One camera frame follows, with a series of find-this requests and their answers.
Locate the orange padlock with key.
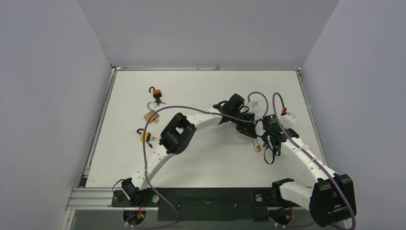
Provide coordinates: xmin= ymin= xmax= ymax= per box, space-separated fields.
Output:
xmin=148 ymin=86 xmax=165 ymax=105

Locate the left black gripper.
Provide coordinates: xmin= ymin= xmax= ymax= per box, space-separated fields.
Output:
xmin=230 ymin=111 xmax=257 ymax=139

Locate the large brass padlock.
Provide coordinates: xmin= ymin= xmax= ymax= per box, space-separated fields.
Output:
xmin=144 ymin=101 xmax=159 ymax=124

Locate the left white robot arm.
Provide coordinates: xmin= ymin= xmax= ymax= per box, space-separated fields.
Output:
xmin=121 ymin=94 xmax=257 ymax=206

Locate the yellow padlock with keys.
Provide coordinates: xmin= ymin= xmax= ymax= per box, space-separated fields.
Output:
xmin=136 ymin=128 xmax=160 ymax=149

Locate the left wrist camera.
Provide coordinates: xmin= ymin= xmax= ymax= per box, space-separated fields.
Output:
xmin=247 ymin=101 xmax=259 ymax=109

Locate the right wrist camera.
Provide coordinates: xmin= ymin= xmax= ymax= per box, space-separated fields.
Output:
xmin=280 ymin=107 xmax=297 ymax=128

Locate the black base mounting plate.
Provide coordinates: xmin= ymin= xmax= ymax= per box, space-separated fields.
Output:
xmin=111 ymin=187 xmax=296 ymax=222

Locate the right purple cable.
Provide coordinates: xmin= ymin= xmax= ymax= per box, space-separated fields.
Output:
xmin=270 ymin=92 xmax=357 ymax=230

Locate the small brass padlock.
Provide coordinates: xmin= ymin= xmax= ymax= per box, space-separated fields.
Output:
xmin=252 ymin=138 xmax=262 ymax=152

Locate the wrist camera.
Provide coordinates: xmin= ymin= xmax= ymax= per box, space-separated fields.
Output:
xmin=280 ymin=107 xmax=297 ymax=128
xmin=247 ymin=101 xmax=259 ymax=109

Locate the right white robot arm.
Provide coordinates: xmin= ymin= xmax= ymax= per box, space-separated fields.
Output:
xmin=262 ymin=113 xmax=357 ymax=227

